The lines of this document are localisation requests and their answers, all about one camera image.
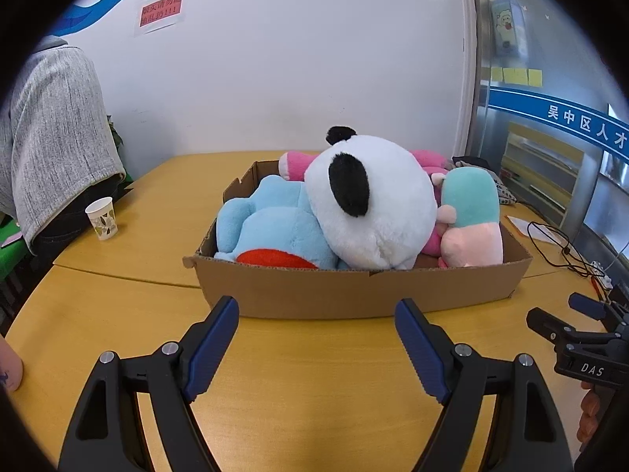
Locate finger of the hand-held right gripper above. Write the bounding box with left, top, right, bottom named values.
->
left=568, top=292, right=612, bottom=321
left=526, top=307, right=577, bottom=344

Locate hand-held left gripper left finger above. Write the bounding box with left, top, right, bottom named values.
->
left=58, top=296, right=241, bottom=472

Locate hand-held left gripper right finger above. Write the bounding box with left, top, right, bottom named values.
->
left=394, top=298, right=576, bottom=472

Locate cardboard box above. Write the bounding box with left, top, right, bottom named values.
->
left=183, top=150, right=534, bottom=320

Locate light blue plush toy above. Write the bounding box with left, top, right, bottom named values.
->
left=213, top=174, right=340, bottom=271

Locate panda plush toy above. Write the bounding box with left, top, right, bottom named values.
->
left=303, top=126, right=439, bottom=271

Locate teal and pink plush toy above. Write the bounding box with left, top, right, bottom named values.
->
left=436, top=167, right=504, bottom=269

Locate person's right forearm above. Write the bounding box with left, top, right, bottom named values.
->
left=572, top=433, right=629, bottom=472

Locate person's right hand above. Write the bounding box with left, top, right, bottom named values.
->
left=577, top=378, right=601, bottom=446

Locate beige paper sheet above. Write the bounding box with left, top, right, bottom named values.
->
left=506, top=214, right=558, bottom=245

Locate black white patterned cloth bag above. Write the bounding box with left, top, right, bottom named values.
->
left=452, top=156, right=518, bottom=206

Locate patterned paper cup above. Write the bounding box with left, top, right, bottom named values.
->
left=85, top=197, right=119, bottom=241

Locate pink cup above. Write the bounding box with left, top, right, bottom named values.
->
left=0, top=337, right=24, bottom=393

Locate blue glass band sticker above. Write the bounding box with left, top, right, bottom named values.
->
left=489, top=86, right=629, bottom=151

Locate green board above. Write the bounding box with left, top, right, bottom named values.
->
left=0, top=216, right=28, bottom=277

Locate glass partition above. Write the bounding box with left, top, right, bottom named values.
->
left=467, top=0, right=629, bottom=296

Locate cartoon poster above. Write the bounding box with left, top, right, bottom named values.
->
left=491, top=0, right=528, bottom=58

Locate white cable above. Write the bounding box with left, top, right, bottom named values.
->
left=602, top=241, right=629, bottom=277

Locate black cable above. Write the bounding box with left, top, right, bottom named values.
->
left=527, top=220, right=607, bottom=278

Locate red wall sign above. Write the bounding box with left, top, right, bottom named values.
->
left=135, top=0, right=186, bottom=36

